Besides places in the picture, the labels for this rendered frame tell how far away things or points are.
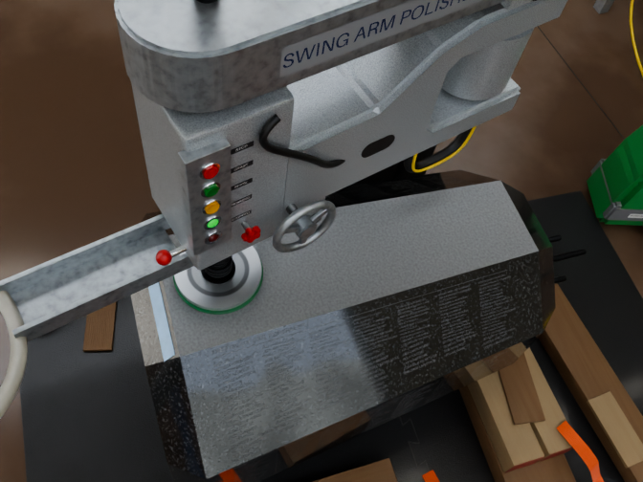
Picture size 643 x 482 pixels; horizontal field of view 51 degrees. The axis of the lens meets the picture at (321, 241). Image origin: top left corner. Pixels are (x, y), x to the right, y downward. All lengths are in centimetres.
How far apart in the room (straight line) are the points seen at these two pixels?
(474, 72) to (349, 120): 35
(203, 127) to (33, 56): 247
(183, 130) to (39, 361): 166
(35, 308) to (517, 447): 157
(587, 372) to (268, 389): 138
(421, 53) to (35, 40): 251
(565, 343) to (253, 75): 197
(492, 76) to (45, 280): 103
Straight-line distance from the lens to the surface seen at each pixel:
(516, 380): 245
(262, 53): 100
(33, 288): 148
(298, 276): 174
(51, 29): 361
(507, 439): 239
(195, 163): 107
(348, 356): 177
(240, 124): 108
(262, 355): 169
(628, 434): 269
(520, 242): 194
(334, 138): 129
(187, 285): 166
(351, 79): 135
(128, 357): 255
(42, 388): 256
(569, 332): 276
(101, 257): 149
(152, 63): 99
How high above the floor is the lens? 236
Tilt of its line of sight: 58 degrees down
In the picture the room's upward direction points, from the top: 12 degrees clockwise
